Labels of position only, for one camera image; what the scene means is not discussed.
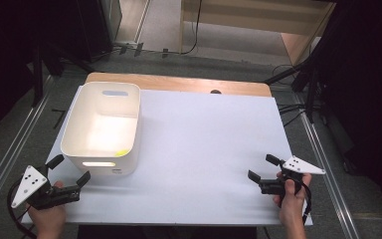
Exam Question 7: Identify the white board table cover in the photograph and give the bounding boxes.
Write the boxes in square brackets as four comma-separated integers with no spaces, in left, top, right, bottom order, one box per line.
[21,85,314,227]

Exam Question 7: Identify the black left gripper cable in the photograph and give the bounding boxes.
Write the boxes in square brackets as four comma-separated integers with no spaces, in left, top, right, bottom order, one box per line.
[7,181,38,239]

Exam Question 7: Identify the metal floor rail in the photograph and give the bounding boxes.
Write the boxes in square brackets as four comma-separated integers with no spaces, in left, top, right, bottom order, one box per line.
[292,93,363,239]
[0,75,54,218]

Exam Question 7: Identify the person's right hand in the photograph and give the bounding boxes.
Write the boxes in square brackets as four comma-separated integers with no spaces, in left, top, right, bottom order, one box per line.
[272,171,313,217]

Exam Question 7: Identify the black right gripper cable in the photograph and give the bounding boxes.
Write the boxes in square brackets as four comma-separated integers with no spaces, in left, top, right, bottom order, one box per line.
[296,177,313,227]

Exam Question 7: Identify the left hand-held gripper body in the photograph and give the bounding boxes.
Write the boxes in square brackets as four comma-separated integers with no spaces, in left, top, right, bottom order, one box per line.
[10,164,82,211]

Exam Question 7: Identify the person's left hand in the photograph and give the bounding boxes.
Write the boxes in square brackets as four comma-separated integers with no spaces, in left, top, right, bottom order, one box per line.
[26,179,68,234]

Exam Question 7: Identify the white plastic storage bin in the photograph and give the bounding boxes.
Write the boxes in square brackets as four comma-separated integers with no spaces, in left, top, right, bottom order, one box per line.
[60,81,142,177]

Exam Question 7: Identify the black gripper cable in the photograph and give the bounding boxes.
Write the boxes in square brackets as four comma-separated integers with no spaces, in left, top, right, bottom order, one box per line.
[7,181,38,239]
[296,177,313,227]

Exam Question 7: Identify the dark cabinet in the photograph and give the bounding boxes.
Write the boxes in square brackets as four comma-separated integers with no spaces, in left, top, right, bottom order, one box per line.
[75,0,123,63]

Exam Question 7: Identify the wooden table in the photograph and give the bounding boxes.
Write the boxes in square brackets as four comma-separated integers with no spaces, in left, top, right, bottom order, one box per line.
[85,72,274,99]

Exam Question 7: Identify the black metal stand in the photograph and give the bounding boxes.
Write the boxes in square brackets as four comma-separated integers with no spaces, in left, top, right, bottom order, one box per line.
[263,54,324,124]
[29,41,97,108]

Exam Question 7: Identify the person's dark clothing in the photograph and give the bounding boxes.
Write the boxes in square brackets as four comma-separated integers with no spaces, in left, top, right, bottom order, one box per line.
[77,225,259,239]

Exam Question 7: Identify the black floor cables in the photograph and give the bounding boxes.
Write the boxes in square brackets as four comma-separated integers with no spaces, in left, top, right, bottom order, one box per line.
[276,102,308,129]

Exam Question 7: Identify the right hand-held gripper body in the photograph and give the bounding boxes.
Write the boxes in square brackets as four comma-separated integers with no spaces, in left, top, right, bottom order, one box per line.
[259,155,326,197]

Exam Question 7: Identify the black hanging cable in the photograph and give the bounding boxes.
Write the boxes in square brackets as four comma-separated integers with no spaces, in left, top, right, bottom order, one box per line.
[179,0,204,56]

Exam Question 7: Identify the light wooden cabinet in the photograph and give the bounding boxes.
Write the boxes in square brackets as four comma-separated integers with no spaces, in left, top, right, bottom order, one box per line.
[178,0,336,67]

